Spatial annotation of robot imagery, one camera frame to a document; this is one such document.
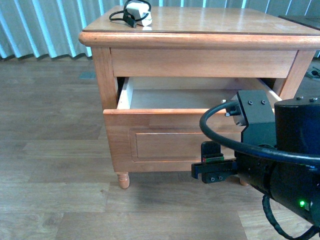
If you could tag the clutter on floor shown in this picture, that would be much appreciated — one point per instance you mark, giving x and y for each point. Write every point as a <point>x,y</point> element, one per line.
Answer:
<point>314,73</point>

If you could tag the light wooden nightstand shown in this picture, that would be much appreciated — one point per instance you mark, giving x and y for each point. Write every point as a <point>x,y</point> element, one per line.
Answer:
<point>196,42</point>

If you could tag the white charger adapter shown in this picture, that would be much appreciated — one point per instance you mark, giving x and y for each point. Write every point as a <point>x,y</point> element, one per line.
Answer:
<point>140,11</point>

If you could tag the wooden drawer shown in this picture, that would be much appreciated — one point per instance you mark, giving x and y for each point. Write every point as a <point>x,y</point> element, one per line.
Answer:
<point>155,126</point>

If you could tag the dark wooden side table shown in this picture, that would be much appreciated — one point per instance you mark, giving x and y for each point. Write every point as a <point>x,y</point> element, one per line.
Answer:
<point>312,22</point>

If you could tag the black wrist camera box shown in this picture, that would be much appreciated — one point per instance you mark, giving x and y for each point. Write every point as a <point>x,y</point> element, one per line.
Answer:
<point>254,112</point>

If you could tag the white pleated curtain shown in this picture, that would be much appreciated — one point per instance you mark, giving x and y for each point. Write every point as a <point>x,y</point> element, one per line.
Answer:
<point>51,27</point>

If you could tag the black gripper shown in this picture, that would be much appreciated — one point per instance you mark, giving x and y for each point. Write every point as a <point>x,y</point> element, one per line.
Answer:
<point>214,168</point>

